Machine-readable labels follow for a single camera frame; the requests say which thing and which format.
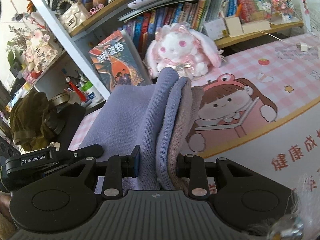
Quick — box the white power adapter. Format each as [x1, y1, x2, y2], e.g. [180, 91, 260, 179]
[297, 42, 309, 52]

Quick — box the white pink plush bunny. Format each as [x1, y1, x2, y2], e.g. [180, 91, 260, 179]
[145, 23, 222, 79]

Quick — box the red tassel pen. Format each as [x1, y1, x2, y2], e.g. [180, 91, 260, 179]
[66, 77, 86, 102]

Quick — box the Harry Potter book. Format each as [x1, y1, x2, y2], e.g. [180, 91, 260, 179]
[88, 29, 152, 92]

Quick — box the dark olive green garment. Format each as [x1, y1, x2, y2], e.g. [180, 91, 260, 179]
[10, 91, 66, 152]

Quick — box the white quilted handbag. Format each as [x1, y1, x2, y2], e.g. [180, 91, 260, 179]
[59, 2, 89, 33]

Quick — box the white bookshelf frame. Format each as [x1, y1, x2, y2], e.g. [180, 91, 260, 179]
[30, 0, 112, 100]

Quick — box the purple and mauve sweater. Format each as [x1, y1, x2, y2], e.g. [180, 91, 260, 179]
[80, 67, 204, 191]

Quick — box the colourful flower bouquet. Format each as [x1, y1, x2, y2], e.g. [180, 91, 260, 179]
[260, 0, 295, 22]

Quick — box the pink checkered desk mat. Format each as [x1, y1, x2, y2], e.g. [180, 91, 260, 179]
[68, 33, 320, 196]

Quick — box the row of shelf books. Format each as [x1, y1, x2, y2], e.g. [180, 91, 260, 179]
[118, 0, 238, 53]

